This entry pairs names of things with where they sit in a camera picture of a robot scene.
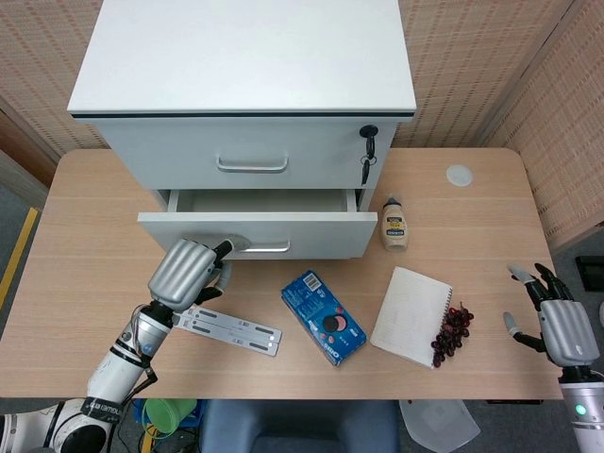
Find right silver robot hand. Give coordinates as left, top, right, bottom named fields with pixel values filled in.
left=502, top=262, right=600, bottom=369

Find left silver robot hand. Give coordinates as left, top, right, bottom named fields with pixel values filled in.
left=147, top=238, right=251, bottom=312

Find white cabinet drawer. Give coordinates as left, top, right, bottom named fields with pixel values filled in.
left=137, top=188, right=378, bottom=261

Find tall white lockable drawer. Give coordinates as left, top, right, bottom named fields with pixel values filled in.
left=92, top=117, right=396, bottom=191

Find white drawer cabinet body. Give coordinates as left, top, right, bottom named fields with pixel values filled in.
left=67, top=0, right=417, bottom=214

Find black floor base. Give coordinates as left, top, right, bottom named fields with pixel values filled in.
left=575, top=254, right=604, bottom=292

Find silver folding laptop stand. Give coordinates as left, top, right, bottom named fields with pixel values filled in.
left=169, top=304, right=283, bottom=359

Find dark red grape bunch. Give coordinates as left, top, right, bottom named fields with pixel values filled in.
left=430, top=301, right=475, bottom=369

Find green plastic bucket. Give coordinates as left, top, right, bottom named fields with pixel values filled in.
left=143, top=398, right=198, bottom=435

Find blue Oreo cookie box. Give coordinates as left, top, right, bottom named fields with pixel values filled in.
left=279, top=269, right=368, bottom=369

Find translucent white plastic container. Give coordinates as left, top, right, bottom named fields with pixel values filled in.
left=398, top=398, right=481, bottom=453

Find white spiral notebook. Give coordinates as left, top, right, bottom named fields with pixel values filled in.
left=369, top=265, right=454, bottom=371

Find blue office chair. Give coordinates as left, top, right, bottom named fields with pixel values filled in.
left=197, top=398, right=402, bottom=453

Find beige sauce squeeze bottle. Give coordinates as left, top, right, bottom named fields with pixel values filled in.
left=380, top=193, right=411, bottom=253

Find yellow cable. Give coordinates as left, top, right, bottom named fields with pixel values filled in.
left=140, top=421, right=166, bottom=453

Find grey round cable grommet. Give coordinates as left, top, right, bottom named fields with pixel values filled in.
left=445, top=163, right=474, bottom=187

